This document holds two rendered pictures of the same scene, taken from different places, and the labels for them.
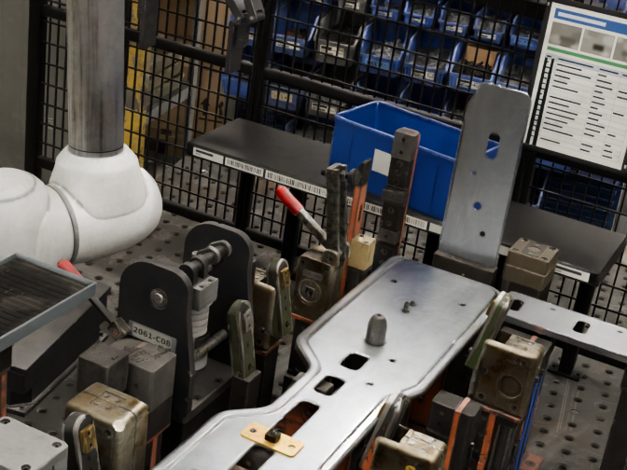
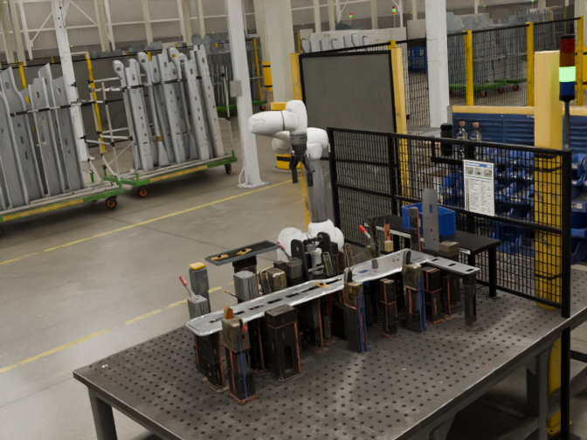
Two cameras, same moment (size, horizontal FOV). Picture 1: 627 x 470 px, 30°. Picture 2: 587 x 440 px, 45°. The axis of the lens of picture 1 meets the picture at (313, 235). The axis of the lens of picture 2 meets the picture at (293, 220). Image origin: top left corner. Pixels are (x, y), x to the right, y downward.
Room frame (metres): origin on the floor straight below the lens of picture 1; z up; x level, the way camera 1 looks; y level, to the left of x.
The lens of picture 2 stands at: (-1.47, -1.73, 2.23)
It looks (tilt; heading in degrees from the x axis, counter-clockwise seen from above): 15 degrees down; 34
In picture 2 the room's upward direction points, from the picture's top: 6 degrees counter-clockwise
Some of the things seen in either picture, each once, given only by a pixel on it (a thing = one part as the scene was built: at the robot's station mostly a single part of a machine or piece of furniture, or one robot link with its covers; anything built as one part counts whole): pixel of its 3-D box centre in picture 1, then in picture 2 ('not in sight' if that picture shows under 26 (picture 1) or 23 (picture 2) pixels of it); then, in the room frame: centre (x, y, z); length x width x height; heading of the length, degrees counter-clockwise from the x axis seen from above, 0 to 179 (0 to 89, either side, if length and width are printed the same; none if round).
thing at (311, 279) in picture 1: (309, 341); (374, 276); (1.81, -0.02, 0.88); 0.07 x 0.06 x 0.35; 66
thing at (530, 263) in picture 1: (514, 334); (450, 275); (1.94, -0.40, 0.88); 0.08 x 0.08 x 0.36; 66
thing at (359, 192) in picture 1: (344, 286); (389, 259); (1.90, -0.07, 0.95); 0.03 x 0.01 x 0.50; 156
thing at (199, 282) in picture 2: not in sight; (203, 310); (1.00, 0.52, 0.92); 0.08 x 0.08 x 0.44; 66
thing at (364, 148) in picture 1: (412, 159); (428, 219); (2.22, -0.18, 1.10); 0.30 x 0.17 x 0.13; 57
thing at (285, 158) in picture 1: (399, 193); (426, 232); (2.22, -0.16, 1.02); 0.90 x 0.22 x 0.03; 66
